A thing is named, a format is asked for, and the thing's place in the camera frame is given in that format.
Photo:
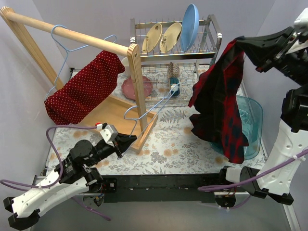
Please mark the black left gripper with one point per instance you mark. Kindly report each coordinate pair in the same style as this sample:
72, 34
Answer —
117, 147

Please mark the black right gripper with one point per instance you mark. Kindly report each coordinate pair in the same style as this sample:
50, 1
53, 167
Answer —
268, 58

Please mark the red polka dot skirt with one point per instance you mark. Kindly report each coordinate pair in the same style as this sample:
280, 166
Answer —
86, 90

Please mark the red plaid garment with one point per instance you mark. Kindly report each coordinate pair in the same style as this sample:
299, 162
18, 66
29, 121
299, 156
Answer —
214, 97

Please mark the light blue wire hanger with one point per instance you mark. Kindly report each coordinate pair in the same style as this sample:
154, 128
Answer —
67, 51

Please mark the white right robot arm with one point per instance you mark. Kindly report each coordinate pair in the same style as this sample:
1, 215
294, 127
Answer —
275, 177

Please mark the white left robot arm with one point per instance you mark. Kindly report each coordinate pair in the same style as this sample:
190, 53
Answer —
74, 175

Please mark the wooden clothes rack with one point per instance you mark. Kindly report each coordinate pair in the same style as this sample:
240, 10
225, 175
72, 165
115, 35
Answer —
112, 109

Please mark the floral table mat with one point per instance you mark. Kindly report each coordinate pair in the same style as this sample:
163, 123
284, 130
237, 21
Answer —
171, 148

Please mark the pink dotted plate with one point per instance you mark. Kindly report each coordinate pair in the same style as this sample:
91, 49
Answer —
128, 89

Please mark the teal transparent plastic basin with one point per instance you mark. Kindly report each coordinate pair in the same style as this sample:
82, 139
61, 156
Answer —
251, 114

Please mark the blue plate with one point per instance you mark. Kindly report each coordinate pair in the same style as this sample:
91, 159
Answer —
190, 24

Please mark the white cup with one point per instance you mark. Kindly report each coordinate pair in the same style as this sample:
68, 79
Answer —
125, 63

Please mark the stainless steel dish rack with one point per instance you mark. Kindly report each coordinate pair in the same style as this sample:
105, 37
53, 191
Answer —
202, 54

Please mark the cream floral plate right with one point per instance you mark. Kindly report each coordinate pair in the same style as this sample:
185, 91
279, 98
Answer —
170, 37

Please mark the cream floral plate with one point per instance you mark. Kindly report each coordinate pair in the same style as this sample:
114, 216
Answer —
152, 38
170, 37

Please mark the cream floral plate left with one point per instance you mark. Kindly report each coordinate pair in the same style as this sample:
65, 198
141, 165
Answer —
152, 38

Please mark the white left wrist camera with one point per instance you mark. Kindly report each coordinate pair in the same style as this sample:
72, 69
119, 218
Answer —
108, 132

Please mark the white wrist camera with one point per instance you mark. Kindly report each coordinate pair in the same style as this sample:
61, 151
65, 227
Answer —
108, 132
301, 22

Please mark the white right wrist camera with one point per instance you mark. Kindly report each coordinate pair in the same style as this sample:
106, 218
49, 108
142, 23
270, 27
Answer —
301, 22

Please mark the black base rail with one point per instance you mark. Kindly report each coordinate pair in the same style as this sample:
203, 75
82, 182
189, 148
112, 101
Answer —
157, 188

